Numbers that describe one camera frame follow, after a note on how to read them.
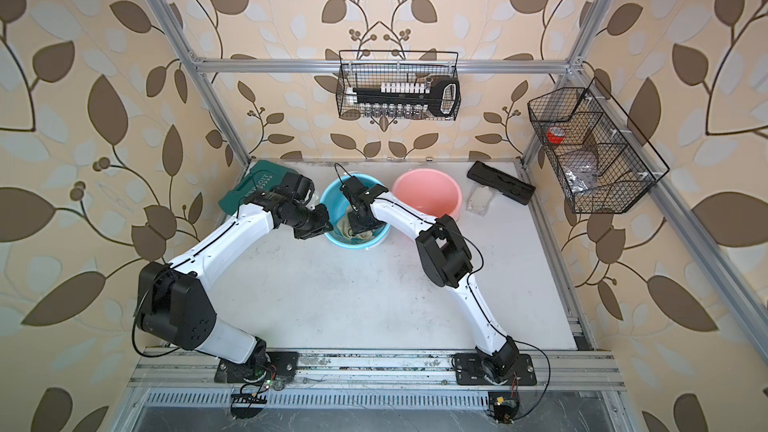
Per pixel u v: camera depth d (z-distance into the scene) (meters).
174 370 0.76
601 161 0.73
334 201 0.95
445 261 0.59
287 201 0.61
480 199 1.05
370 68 0.91
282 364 0.74
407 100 0.85
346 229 0.96
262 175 1.09
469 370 0.74
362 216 0.74
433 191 0.88
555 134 0.87
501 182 1.12
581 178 0.71
